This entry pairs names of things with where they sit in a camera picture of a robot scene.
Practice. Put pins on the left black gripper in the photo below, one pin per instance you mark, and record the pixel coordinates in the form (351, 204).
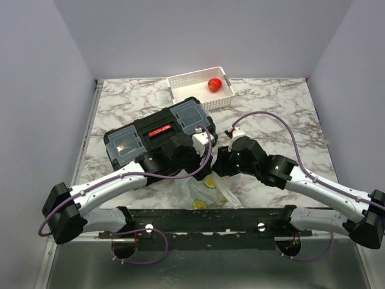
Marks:
(199, 159)

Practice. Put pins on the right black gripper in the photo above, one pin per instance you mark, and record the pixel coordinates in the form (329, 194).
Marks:
(221, 165)

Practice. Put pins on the white lemon print plastic bag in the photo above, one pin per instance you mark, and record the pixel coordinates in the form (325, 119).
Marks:
(212, 192)

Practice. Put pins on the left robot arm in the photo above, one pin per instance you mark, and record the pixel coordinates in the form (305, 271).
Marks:
(70, 211)

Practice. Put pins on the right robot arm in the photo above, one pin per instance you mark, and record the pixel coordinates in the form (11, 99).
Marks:
(356, 214)

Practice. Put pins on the red fake apple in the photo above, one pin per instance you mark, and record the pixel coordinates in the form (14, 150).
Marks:
(214, 84)

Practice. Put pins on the black plastic toolbox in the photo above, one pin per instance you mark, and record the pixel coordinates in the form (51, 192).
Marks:
(143, 140)

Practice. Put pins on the white perforated plastic basket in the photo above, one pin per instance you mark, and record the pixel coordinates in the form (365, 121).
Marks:
(195, 84)

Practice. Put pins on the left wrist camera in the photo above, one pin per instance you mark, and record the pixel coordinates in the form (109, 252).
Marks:
(201, 140)

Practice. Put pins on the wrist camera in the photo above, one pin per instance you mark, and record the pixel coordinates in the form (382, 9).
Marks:
(234, 132)
(201, 140)

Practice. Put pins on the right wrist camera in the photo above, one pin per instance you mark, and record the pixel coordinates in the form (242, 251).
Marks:
(234, 132)

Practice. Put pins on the black mounting rail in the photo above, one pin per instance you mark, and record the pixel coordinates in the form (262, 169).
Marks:
(210, 229)

